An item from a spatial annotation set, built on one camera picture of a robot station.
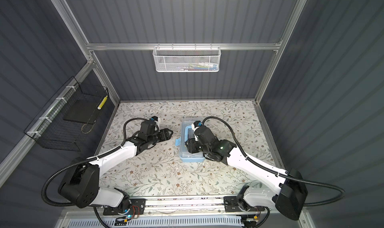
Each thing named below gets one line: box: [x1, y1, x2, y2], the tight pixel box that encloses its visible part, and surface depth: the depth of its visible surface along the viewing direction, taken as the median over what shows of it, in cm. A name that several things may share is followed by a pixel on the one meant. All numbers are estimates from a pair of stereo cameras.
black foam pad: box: [63, 92, 105, 124], surface depth 80 cm
